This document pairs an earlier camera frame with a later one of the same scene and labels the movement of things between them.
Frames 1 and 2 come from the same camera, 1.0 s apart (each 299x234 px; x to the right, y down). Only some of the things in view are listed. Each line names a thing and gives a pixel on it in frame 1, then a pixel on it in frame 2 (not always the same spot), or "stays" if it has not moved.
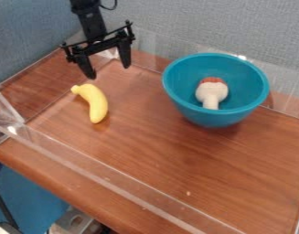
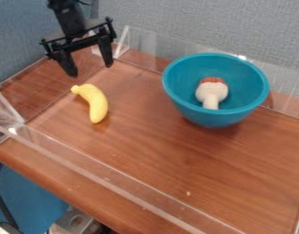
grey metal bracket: (74, 222) stays
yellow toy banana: (94, 100) stays
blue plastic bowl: (247, 81) stays
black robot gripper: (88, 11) -> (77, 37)
